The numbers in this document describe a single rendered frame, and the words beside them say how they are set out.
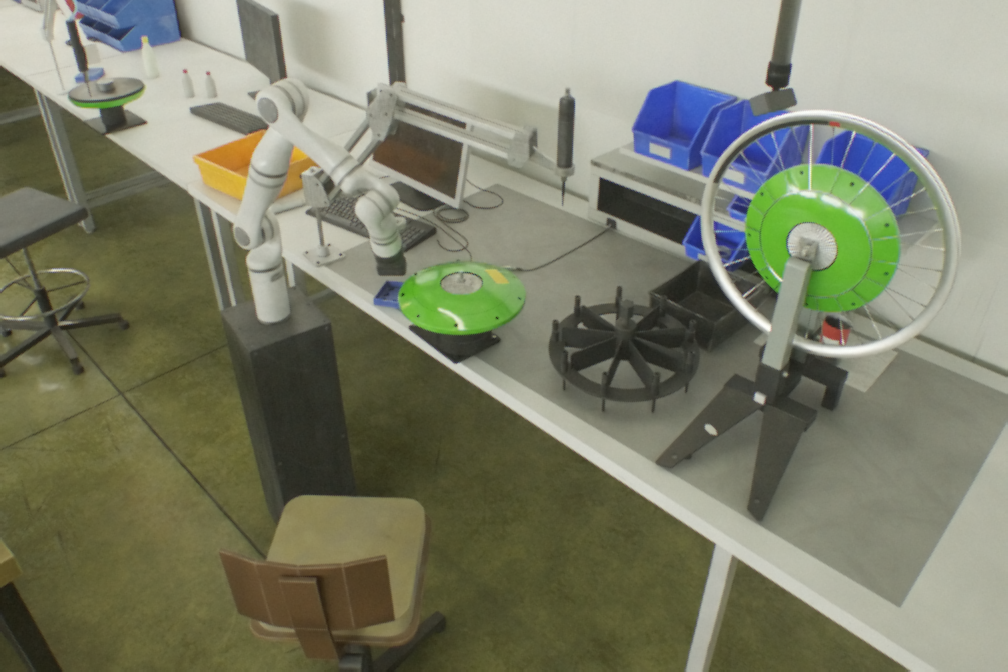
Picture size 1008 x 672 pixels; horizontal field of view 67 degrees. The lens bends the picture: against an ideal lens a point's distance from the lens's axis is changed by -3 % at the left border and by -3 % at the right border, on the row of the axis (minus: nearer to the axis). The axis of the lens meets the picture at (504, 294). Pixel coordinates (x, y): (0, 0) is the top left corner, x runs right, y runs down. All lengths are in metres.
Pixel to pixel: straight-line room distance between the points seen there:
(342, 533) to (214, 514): 1.06
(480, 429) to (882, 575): 1.84
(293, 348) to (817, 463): 1.37
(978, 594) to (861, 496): 0.27
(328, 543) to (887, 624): 1.19
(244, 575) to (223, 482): 1.44
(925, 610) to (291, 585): 1.14
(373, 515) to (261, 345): 0.56
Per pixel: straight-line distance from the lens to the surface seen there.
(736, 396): 1.79
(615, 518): 2.83
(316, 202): 2.32
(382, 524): 1.99
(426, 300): 1.88
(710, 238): 1.78
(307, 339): 2.25
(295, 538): 2.00
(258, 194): 2.03
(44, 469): 3.41
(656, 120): 2.38
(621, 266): 2.36
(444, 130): 1.99
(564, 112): 1.84
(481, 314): 1.84
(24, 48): 5.38
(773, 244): 1.69
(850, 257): 1.63
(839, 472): 1.81
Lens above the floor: 2.11
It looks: 33 degrees down
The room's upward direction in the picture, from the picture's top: straight up
